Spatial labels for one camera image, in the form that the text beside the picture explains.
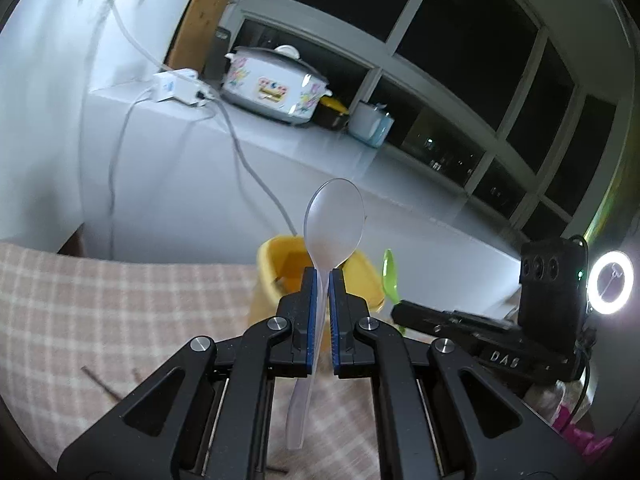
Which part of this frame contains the wooden board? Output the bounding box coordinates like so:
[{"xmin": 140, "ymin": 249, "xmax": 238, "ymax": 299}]
[{"xmin": 166, "ymin": 0, "xmax": 247, "ymax": 72}]

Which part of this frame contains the black power cable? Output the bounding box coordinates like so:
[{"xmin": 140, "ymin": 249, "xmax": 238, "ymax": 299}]
[{"xmin": 217, "ymin": 102, "xmax": 297, "ymax": 237}]

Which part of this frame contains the green plastic spoon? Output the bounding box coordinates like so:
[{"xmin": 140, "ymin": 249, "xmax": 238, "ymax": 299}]
[{"xmin": 381, "ymin": 248, "xmax": 407, "ymax": 334}]

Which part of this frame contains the floral white rice cooker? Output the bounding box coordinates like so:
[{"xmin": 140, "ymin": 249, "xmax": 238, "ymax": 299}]
[{"xmin": 221, "ymin": 45, "xmax": 334, "ymax": 126}]

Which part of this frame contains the yellow plastic container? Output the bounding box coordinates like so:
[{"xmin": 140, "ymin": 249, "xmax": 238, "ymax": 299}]
[{"xmin": 249, "ymin": 234, "xmax": 387, "ymax": 357}]

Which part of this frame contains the black pot yellow lid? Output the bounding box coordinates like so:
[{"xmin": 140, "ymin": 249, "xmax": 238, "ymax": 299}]
[{"xmin": 314, "ymin": 97, "xmax": 351, "ymax": 132}]

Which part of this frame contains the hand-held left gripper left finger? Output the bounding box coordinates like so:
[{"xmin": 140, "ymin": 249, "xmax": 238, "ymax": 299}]
[{"xmin": 57, "ymin": 267, "xmax": 321, "ymax": 480}]

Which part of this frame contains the light blue mug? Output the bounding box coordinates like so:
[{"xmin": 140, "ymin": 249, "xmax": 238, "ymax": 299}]
[{"xmin": 347, "ymin": 101, "xmax": 396, "ymax": 149}]

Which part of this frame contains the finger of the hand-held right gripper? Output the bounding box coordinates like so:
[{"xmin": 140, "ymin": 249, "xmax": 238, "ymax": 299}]
[{"xmin": 390, "ymin": 300, "xmax": 521, "ymax": 357}]

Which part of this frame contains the checked beige cloth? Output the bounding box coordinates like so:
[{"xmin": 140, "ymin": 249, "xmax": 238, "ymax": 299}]
[{"xmin": 0, "ymin": 241, "xmax": 382, "ymax": 480}]

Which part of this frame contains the white power strip cable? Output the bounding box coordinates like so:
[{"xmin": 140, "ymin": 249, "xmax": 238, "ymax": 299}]
[{"xmin": 107, "ymin": 87, "xmax": 156, "ymax": 261}]

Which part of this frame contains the white power strip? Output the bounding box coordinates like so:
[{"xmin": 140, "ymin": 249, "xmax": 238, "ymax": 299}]
[{"xmin": 152, "ymin": 67, "xmax": 219, "ymax": 109}]

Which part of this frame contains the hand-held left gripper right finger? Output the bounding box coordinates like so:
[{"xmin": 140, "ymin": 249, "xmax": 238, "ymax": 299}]
[{"xmin": 330, "ymin": 268, "xmax": 587, "ymax": 480}]

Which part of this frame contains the white lamp cable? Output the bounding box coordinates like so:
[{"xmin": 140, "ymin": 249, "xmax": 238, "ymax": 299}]
[{"xmin": 106, "ymin": 0, "xmax": 168, "ymax": 73}]

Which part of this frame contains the white window frame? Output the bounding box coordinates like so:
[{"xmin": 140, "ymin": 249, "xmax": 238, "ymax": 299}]
[{"xmin": 234, "ymin": 0, "xmax": 628, "ymax": 261}]

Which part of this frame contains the clear plastic spoon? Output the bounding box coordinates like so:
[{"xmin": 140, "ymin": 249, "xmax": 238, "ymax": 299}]
[{"xmin": 285, "ymin": 178, "xmax": 366, "ymax": 452}]

